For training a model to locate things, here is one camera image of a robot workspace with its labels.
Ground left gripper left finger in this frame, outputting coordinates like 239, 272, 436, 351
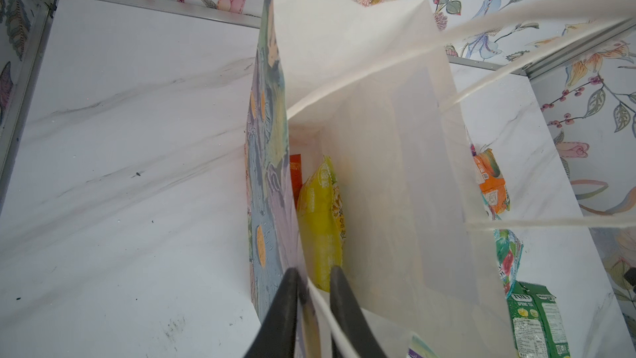
243, 268, 301, 358

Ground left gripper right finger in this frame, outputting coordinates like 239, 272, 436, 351
330, 266, 386, 357

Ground yellow snack pack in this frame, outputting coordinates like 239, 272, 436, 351
296, 156, 346, 293

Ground red snack pack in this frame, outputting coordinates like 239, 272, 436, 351
290, 154, 303, 206

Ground teal Fox's blossom candy pack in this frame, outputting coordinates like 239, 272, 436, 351
494, 229, 523, 298

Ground green snack pack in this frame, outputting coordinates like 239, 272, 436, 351
507, 282, 571, 358

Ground floral paper gift bag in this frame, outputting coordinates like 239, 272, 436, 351
245, 0, 635, 357

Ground purple Fox's berries candy pack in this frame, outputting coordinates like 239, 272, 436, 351
407, 346, 428, 358

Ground orange snack pack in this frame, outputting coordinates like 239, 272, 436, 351
471, 145, 510, 220

